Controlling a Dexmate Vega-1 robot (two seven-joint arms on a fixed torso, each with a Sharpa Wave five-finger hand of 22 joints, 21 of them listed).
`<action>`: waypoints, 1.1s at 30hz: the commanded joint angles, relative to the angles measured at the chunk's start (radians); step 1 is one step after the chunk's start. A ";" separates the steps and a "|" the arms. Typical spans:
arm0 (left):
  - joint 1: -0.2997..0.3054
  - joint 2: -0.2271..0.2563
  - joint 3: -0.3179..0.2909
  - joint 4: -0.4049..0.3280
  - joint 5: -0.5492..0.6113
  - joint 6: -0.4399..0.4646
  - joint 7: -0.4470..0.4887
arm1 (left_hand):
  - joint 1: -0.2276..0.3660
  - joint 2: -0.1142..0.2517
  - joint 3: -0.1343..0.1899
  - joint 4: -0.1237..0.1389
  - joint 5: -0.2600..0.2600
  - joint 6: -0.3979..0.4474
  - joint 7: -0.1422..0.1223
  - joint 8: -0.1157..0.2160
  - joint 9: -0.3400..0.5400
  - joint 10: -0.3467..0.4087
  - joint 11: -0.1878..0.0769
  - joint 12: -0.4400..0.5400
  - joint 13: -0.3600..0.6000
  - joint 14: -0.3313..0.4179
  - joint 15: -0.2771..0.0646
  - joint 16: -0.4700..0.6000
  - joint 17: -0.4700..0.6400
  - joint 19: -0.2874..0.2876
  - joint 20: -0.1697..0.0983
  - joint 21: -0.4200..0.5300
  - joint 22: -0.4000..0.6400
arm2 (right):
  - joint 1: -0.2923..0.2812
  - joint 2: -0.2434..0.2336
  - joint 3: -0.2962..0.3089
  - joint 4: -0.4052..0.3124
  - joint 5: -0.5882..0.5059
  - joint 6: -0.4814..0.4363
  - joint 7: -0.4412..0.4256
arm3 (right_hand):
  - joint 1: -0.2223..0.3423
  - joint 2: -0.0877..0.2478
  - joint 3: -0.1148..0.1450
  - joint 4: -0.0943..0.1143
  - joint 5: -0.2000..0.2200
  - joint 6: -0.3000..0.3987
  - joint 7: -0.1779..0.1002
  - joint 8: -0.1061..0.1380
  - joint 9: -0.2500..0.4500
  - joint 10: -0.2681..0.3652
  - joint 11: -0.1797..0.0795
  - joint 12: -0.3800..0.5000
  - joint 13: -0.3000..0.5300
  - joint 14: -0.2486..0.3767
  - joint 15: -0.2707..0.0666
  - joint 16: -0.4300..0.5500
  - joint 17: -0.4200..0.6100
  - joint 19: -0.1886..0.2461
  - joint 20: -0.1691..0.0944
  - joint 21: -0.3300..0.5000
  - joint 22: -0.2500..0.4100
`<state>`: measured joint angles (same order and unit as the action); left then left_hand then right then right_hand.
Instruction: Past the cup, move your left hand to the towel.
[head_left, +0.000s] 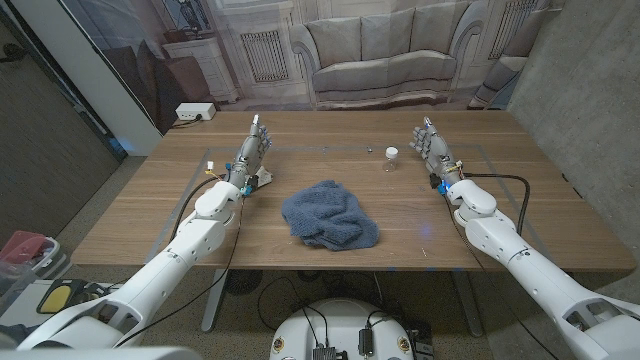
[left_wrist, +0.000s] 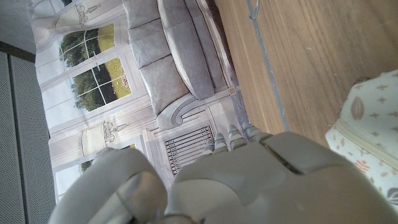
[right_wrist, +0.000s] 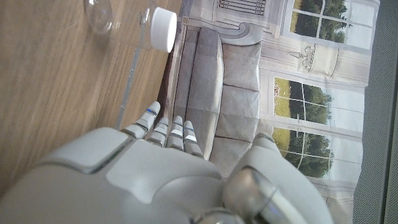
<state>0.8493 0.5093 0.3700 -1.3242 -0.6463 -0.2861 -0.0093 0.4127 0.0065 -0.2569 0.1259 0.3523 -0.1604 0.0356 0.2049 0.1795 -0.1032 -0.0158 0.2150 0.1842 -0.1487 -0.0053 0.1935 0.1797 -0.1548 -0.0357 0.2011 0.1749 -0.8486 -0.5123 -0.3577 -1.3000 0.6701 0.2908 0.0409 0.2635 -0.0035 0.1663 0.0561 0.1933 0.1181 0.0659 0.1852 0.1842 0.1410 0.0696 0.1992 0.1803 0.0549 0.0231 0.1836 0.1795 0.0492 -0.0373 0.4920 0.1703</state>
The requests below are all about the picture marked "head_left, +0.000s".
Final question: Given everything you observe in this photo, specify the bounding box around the clear jar with white lid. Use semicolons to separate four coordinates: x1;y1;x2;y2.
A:
382;146;400;173

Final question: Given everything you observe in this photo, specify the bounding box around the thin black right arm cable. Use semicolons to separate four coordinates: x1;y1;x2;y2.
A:
443;197;561;360

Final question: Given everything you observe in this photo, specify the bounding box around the white power strip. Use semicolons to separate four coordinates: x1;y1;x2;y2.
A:
175;102;217;122

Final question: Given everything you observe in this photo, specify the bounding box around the bin with red lid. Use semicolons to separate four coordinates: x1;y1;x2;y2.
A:
0;230;72;281

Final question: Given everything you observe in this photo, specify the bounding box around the blue knitted towel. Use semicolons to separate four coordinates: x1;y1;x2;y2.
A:
280;179;381;252

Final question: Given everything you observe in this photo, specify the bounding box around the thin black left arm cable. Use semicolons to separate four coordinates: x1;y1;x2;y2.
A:
113;198;247;348

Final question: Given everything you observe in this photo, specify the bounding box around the clear plastic container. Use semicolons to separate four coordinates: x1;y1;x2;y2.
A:
0;259;37;317

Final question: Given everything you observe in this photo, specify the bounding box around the yellow foot pedal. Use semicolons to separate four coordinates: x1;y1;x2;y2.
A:
36;278;87;315

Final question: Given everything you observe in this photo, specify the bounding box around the printed living room backdrop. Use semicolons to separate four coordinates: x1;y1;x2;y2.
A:
58;0;567;137

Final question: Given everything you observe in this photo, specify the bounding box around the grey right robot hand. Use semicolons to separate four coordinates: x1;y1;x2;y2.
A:
409;116;464;179

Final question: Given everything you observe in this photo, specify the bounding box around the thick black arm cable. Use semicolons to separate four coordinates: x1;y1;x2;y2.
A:
462;171;531;237
168;173;227;244

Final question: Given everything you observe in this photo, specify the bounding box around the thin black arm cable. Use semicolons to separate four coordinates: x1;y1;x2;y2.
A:
113;198;247;348
443;197;561;360

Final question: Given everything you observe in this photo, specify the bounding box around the grey table leg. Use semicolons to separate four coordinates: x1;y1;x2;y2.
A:
449;269;485;339
200;268;229;334

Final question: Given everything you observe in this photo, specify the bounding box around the black round fan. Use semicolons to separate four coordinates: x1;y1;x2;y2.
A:
224;269;264;297

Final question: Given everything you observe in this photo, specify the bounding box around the white patterned pad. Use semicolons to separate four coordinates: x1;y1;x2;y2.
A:
243;166;275;194

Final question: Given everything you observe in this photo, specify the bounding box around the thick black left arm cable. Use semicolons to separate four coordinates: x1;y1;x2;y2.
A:
168;173;227;244

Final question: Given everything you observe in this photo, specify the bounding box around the white robot torso base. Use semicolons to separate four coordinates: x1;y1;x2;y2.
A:
269;298;417;360

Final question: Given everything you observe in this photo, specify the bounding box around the grey tape outline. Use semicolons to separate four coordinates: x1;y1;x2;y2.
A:
144;143;554;264

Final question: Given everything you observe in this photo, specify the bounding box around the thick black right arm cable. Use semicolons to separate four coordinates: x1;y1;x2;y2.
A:
462;171;531;237

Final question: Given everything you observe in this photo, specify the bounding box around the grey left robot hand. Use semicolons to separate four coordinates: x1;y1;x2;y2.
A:
227;114;274;189

